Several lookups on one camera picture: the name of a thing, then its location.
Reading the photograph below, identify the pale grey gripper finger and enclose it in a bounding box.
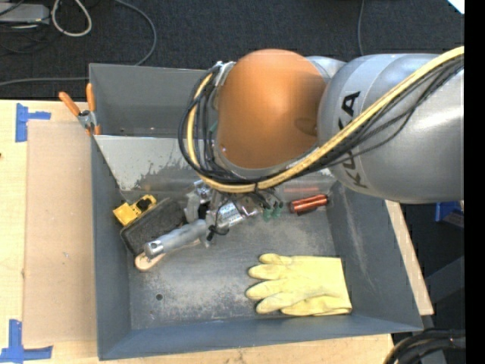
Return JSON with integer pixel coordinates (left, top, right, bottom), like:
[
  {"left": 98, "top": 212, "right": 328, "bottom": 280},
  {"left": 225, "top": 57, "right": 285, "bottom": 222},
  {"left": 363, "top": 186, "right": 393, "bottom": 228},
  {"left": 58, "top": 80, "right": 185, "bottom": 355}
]
[
  {"left": 203, "top": 202, "right": 244, "bottom": 249},
  {"left": 185, "top": 182, "right": 211, "bottom": 224}
]

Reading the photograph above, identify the black sponge block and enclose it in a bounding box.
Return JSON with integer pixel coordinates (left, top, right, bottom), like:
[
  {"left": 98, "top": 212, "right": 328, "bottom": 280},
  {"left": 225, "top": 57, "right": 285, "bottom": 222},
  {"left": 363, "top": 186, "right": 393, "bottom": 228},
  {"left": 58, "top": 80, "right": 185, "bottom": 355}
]
[{"left": 120, "top": 198, "right": 187, "bottom": 256}]

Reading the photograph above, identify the red-brown metallic cylinder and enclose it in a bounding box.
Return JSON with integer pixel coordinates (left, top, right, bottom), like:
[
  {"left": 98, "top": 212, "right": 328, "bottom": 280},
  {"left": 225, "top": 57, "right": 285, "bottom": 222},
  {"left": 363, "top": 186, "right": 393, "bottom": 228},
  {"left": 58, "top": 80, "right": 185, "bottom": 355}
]
[{"left": 289, "top": 193, "right": 330, "bottom": 216}]

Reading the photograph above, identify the yellow toy truck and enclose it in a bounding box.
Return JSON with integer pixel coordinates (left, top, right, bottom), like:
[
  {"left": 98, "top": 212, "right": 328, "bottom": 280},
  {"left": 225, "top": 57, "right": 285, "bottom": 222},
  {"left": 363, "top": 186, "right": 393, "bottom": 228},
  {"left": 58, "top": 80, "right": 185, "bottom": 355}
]
[{"left": 112, "top": 194, "right": 158, "bottom": 228}]

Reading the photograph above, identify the beige wooden spoon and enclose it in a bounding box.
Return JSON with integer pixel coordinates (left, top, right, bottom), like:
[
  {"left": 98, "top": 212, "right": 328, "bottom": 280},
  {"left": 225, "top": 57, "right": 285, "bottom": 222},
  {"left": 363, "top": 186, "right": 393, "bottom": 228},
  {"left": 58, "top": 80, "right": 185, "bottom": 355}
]
[{"left": 134, "top": 239, "right": 202, "bottom": 273}]

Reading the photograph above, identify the grey metal bin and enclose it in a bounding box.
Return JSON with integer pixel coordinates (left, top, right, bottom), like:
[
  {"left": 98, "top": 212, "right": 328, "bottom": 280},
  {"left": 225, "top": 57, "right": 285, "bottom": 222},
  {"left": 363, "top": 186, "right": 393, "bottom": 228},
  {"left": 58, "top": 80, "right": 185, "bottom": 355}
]
[{"left": 87, "top": 62, "right": 424, "bottom": 362}]

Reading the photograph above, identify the yellow rubber glove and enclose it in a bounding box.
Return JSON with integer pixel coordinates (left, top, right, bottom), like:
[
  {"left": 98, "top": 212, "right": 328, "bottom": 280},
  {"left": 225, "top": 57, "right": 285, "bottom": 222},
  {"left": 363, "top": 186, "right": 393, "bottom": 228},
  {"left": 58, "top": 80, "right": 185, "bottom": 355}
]
[{"left": 245, "top": 253, "right": 354, "bottom": 317}]

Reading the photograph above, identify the brown cardboard board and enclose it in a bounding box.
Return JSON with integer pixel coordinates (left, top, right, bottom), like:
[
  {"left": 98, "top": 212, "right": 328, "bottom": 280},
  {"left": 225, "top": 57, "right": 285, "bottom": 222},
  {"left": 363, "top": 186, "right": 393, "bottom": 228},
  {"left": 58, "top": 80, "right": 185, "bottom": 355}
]
[{"left": 21, "top": 121, "right": 435, "bottom": 351}]

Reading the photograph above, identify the grey metal handle tool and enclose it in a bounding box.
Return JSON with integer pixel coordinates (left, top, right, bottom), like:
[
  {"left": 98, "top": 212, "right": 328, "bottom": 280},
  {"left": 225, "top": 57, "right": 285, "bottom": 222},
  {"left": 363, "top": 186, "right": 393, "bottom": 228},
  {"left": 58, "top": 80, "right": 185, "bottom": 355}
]
[{"left": 142, "top": 219, "right": 208, "bottom": 260}]

